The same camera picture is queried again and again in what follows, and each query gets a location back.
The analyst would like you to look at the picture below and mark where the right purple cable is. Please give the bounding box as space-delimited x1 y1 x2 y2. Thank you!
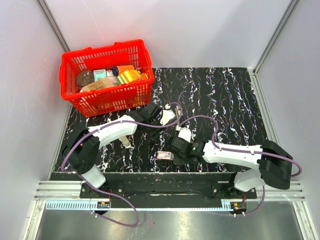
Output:
178 115 303 217

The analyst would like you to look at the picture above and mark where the orange cylinder can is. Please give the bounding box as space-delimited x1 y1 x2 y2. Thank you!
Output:
112 65 136 77

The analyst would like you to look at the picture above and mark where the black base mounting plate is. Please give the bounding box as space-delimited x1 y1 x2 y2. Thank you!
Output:
79 171 258 201

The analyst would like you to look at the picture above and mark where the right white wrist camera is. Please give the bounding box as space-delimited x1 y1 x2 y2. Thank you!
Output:
175 126 192 143

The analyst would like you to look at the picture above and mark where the brown cardboard box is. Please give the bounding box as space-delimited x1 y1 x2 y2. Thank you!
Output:
80 77 116 92

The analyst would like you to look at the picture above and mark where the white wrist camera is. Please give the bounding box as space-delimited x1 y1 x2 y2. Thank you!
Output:
160 104 176 126
175 126 192 143

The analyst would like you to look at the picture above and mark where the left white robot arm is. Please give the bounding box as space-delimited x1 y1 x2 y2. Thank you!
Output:
61 102 163 198

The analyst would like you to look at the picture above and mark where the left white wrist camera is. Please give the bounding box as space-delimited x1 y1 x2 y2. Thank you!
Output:
160 104 176 126

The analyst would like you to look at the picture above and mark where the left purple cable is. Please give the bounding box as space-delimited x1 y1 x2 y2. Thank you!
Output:
61 101 183 228

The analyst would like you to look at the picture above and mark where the purple cable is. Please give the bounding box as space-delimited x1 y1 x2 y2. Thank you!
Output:
178 115 303 217
61 101 183 228

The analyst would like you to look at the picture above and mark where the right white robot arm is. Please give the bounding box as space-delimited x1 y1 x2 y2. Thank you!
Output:
168 136 293 198

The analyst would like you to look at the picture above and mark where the teal white box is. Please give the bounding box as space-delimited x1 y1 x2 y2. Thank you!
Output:
93 69 107 82

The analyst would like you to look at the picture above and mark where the yellow green box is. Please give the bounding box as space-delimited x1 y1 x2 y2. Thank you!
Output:
116 70 141 85

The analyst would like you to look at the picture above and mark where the red plastic shopping basket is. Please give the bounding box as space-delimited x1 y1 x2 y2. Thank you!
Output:
59 39 155 117

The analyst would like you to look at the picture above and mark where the black marble pattern mat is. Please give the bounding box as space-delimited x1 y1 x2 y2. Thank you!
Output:
56 66 279 174

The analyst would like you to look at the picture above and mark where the white staple box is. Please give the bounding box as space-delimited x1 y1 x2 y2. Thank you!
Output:
157 151 174 161

